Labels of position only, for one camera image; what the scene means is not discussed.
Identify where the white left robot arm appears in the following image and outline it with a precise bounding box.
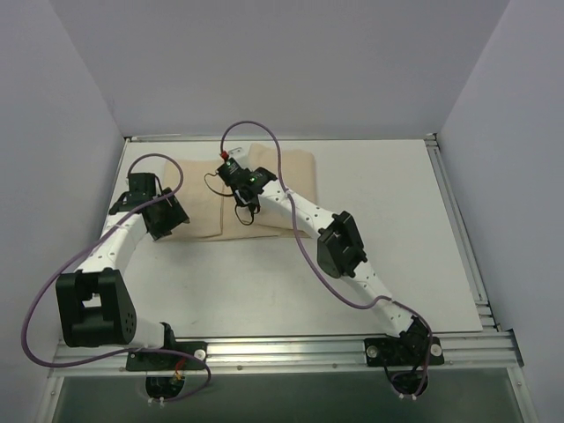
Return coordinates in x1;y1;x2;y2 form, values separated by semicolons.
56;188;189;369

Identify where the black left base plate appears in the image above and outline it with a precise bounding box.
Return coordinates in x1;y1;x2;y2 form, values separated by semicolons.
125;340;208;372

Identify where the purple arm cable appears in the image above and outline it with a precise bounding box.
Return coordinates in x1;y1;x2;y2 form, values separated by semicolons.
219;121;431;396
21;152;212;404

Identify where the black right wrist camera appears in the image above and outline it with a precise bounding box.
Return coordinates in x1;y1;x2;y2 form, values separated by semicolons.
217;147;249;188

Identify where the aluminium front rail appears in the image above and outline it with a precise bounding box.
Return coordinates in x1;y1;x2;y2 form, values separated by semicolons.
48;328;524;378

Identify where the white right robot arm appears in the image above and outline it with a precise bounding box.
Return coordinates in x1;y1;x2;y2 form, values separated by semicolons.
223;167;433;364

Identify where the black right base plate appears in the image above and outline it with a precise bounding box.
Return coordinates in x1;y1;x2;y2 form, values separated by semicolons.
363;336;429;367

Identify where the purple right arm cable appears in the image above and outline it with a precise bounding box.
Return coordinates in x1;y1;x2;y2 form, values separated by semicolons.
219;121;431;396

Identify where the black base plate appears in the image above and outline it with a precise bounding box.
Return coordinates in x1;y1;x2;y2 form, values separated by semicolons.
363;336;429;367
125;340;208;372

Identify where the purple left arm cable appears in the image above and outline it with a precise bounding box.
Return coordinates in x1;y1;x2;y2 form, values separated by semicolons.
21;152;212;404

